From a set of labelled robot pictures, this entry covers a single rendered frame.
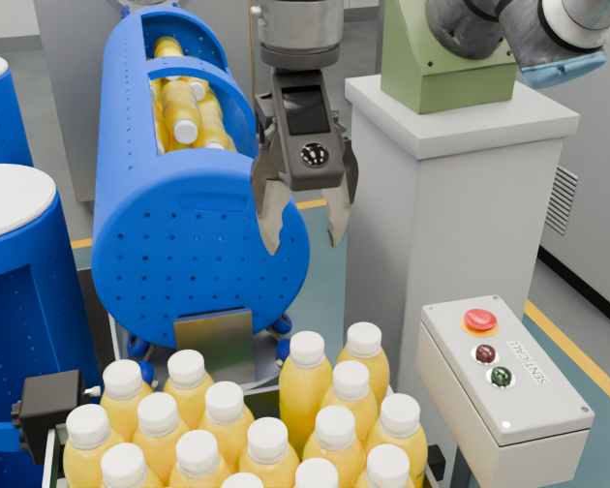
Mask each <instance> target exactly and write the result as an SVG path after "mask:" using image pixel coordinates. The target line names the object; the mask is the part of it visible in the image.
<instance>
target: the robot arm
mask: <svg viewBox="0 0 610 488"><path fill-rule="evenodd" d="M258 1H259V5H258V6H256V7H252V8H251V17H252V18H258V24H259V39H260V40H261V43H260V59H261V61H262V62H263V63H265V64H267V65H269V66H272V67H273V75H272V82H271V91H270V93H268V94H257V95H255V118H256V143H257V145H258V147H259V153H258V155H257V157H256V158H255V159H254V160H253V162H252V165H251V171H250V182H251V188H252V192H253V197H254V201H255V205H256V213H257V218H258V223H259V232H260V235H261V238H262V241H263V244H264V246H265V248H266V249H267V251H268V252H269V254H270V255H272V256H275V254H276V252H277V251H278V249H279V247H280V245H281V241H280V238H279V232H280V229H281V227H282V226H283V222H282V212H283V210H284V208H285V206H286V205H287V204H288V203H289V202H290V194H291V191H290V190H292V191H293V192H301V191H311V190H320V193H321V194H322V196H323V198H324V199H325V200H326V209H325V213H326V215H327V217H328V219H329V226H328V229H327V231H328V236H329V240H330V244H331V247H332V248H333V247H336V246H337V245H338V243H339V241H340V240H341V238H342V236H343V234H344V231H345V229H346V226H347V224H348V221H349V217H350V214H351V207H352V205H353V202H354V197H355V192H356V187H357V182H358V176H359V169H358V162H357V160H356V157H355V155H354V153H353V151H352V147H351V139H350V138H349V137H348V136H346V137H343V136H342V134H343V133H344V132H345V131H346V130H347V129H346V127H345V126H344V125H343V124H342V123H341V122H339V109H338V108H336V107H335V105H334V104H333V103H332V102H331V100H330V99H329V98H328V97H327V92H326V88H325V84H324V79H323V75H322V71H321V70H320V68H324V67H328V66H331V65H333V64H335V63H337V62H338V61H339V58H340V43H339V42H340V41H341V40H342V39H343V31H344V0H258ZM426 20H427V23H428V26H429V29H430V31H431V33H432V34H433V36H434V37H435V39H436V40H437V41H438V42H439V43H440V44H441V45H442V46H443V47H444V48H445V49H447V50H448V51H450V52H451V53H453V54H455V55H457V56H460V57H463V58H468V59H479V58H483V57H486V56H488V55H490V54H491V53H493V52H494V51H495V50H496V49H497V48H498V47H499V46H500V45H501V44H502V43H503V41H504V39H505V38H506V40H507V42H508V44H509V47H510V49H511V51H512V54H513V56H514V58H515V60H516V63H517V65H518V67H519V68H518V71H519V72H521V74H522V76H523V78H524V80H525V81H526V83H527V85H528V86H529V87H531V88H533V89H544V88H548V87H552V86H556V85H559V84H562V83H565V82H568V81H570V80H573V79H576V78H578V77H580V76H583V75H585V74H588V73H590V72H592V71H594V70H595V69H597V68H599V67H600V66H602V65H603V64H604V63H605V62H606V61H607V56H606V52H607V51H606V49H603V46H604V45H605V44H606V43H607V42H608V41H609V40H610V0H428V1H427V5H426ZM267 98H269V100H265V99H267ZM270 98H271V100H270ZM279 171H280V172H281V173H284V174H286V175H287V177H288V182H289V185H288V184H287V182H285V181H284V180H283V179H282V178H281V177H280V176H279Z"/></svg>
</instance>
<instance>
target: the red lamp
mask: <svg viewBox="0 0 610 488"><path fill-rule="evenodd" d="M474 354H475V356H476V357H477V358H478V359H479V360H482V361H485V362H490V361H493V360H495V358H496V350H495V349H494V348H493V347H492V346H490V345H486V344H483V345H479V346H478V347H477V348H476V349H475V352H474Z"/></svg>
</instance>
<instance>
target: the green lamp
mask: <svg viewBox="0 0 610 488"><path fill-rule="evenodd" d="M490 378H491V380H492V381H493V382H495V383H497V384H501V385H506V384H510V383H511V381H512V373H511V372H510V370H508V369H507V368H505V367H504V366H497V367H495V368H493V369H492V371H491V373H490Z"/></svg>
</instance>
